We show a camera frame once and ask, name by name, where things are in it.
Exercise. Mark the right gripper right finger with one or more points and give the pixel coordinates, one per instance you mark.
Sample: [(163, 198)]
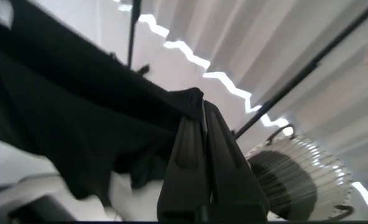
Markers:
[(230, 180)]

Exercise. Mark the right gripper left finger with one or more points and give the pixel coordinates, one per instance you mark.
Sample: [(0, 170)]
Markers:
[(184, 186)]

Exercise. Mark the black garment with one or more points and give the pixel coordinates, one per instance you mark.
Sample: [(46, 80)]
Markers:
[(78, 124)]

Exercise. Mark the white laundry basket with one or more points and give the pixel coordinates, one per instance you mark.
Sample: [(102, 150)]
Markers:
[(314, 168)]

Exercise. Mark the black clothes rack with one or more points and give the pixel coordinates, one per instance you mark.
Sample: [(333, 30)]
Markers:
[(296, 77)]

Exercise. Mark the white curtain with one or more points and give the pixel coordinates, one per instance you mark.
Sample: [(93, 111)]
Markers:
[(296, 31)]

